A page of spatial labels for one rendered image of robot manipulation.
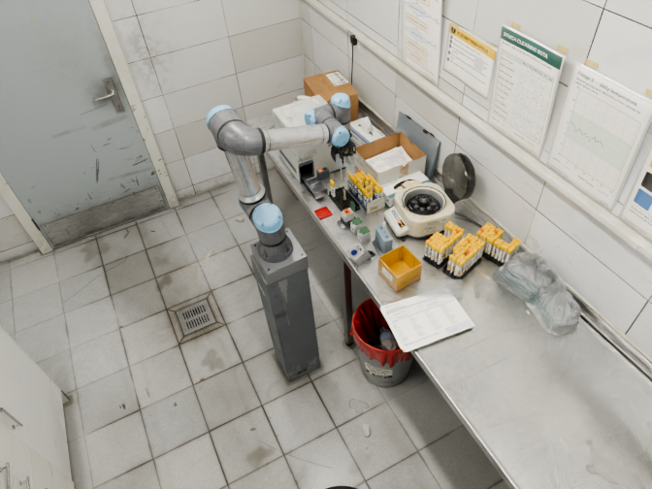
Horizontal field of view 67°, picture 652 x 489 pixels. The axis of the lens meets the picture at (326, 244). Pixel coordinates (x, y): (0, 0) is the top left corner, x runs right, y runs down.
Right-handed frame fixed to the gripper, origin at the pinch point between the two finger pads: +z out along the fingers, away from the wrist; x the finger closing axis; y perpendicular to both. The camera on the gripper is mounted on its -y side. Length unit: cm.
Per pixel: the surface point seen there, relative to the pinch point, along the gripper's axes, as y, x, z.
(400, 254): 43.4, 2.0, 22.0
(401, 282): 56, -7, 22
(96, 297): -102, -132, 115
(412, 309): 68, -10, 25
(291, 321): 23, -45, 60
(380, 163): -11.8, 30.9, 20.3
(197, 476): 42, -115, 115
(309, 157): -28.0, -1.9, 12.3
